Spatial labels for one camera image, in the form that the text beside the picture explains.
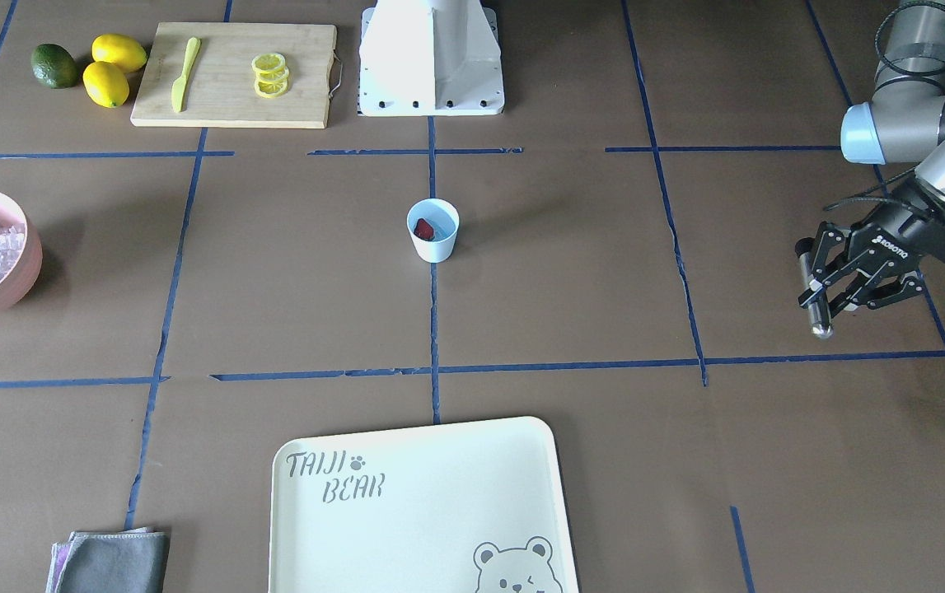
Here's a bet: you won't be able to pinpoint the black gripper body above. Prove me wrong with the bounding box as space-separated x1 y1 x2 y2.
849 183 945 273

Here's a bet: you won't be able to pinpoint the red strawberry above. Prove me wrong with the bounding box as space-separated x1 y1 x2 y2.
413 218 436 241

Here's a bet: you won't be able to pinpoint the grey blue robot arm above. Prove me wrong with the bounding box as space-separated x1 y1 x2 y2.
795 1 945 339

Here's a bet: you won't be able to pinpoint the light blue plastic cup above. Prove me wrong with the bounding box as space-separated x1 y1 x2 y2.
405 198 461 264

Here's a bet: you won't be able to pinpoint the beige plastic tray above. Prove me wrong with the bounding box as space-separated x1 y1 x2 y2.
268 416 580 592

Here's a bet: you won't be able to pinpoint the lemon slices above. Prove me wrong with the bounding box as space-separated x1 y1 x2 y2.
250 52 290 99

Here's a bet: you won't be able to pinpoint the wooden cutting board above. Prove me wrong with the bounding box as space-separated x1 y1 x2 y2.
130 21 337 130

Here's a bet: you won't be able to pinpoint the yellow green plastic knife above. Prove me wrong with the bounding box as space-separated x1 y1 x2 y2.
171 37 201 114

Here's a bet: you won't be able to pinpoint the yellow lemon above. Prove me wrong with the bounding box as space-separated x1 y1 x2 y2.
82 61 130 109
91 33 148 72

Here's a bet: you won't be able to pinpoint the dark folded cloth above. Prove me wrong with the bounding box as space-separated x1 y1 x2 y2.
45 528 170 592

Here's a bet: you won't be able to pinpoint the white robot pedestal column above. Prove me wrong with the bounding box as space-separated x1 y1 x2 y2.
357 1 506 117

